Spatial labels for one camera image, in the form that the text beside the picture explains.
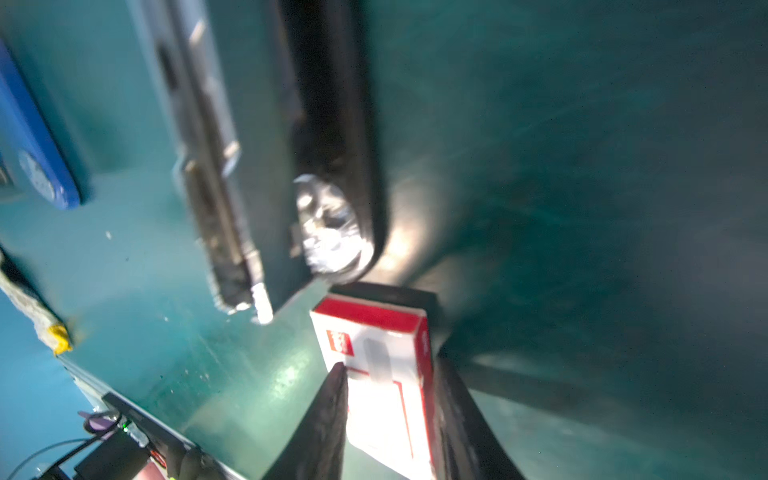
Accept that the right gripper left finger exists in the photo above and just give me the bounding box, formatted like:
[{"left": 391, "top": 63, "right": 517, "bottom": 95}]
[{"left": 263, "top": 362, "right": 348, "bottom": 479}]

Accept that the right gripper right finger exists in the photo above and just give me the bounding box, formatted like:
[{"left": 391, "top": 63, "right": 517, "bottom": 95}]
[{"left": 433, "top": 356, "right": 523, "bottom": 479}]

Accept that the white cotton glove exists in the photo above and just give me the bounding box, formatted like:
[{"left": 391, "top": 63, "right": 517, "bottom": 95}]
[{"left": 1, "top": 251, "right": 73, "bottom": 356}]

